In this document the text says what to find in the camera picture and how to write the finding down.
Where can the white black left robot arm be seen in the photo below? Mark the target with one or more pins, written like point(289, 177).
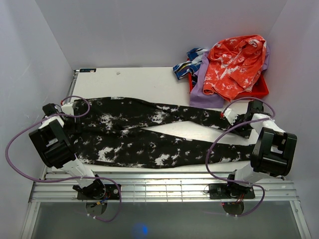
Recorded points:
point(53, 143)

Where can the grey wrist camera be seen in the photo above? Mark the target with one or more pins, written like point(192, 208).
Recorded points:
point(230, 116)
point(67, 108)

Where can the blue label sticker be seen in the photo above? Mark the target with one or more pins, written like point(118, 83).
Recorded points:
point(87, 70)

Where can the orange white tie-dye garment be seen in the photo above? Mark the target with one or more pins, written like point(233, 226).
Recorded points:
point(235, 65)

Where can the red plastic bin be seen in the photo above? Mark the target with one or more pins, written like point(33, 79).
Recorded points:
point(259, 89)

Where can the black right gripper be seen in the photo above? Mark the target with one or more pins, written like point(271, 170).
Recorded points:
point(243, 134)

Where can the black white tie-dye trousers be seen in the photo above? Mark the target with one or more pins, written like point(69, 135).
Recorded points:
point(116, 131)

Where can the lilac purple garment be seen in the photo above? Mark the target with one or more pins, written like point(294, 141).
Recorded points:
point(197, 98)

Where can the aluminium table frame rails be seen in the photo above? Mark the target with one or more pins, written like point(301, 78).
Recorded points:
point(183, 184)

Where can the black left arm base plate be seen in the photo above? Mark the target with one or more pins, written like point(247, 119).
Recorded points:
point(112, 193)

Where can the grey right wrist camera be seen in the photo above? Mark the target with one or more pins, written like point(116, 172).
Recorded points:
point(230, 116)

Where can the blue white patterned garment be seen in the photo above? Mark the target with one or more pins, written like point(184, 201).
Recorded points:
point(191, 65)

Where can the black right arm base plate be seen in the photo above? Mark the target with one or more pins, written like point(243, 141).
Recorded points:
point(216, 194)

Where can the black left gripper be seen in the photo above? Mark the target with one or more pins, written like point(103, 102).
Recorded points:
point(76, 128)

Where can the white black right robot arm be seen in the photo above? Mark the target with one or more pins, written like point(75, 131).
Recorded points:
point(272, 154)

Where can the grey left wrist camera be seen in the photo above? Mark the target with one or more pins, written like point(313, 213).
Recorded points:
point(67, 108)

